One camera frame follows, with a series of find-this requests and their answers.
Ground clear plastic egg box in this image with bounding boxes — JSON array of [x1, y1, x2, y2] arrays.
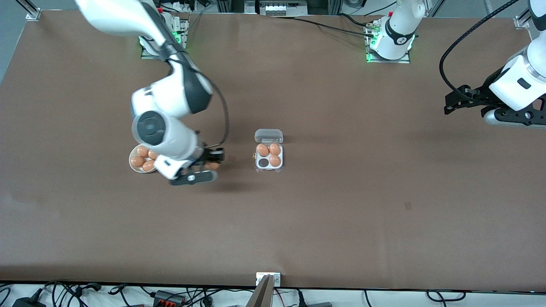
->
[[254, 128, 285, 174]]

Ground black box with orange plugs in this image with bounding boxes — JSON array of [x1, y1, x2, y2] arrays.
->
[[153, 290, 186, 306]]

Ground white round bowl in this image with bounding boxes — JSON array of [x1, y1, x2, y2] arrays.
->
[[129, 144, 159, 174]]

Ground aluminium profile bar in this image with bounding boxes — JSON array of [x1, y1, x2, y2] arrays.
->
[[245, 275, 274, 307]]

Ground white power strip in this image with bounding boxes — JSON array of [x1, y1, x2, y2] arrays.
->
[[259, 1, 296, 17]]

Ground black power adapter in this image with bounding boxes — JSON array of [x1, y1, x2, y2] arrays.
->
[[12, 296, 46, 307]]

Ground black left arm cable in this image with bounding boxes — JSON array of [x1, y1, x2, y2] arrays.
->
[[439, 0, 522, 105]]

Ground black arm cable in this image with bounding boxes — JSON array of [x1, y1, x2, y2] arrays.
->
[[168, 55, 231, 148], [439, 0, 522, 105]]

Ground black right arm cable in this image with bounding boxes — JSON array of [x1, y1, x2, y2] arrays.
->
[[168, 55, 231, 148]]

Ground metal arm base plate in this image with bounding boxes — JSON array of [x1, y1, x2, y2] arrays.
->
[[140, 12, 189, 60], [366, 21, 411, 64]]

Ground silver table edge bracket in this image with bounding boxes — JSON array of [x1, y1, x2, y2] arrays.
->
[[256, 272, 281, 287]]

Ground black cable on table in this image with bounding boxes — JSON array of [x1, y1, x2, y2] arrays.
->
[[271, 14, 378, 38]]

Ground black tangled floor cables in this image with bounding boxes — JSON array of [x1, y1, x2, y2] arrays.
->
[[41, 280, 128, 307]]

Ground black looped floor cable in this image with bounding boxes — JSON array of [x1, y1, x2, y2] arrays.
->
[[427, 290, 468, 303]]

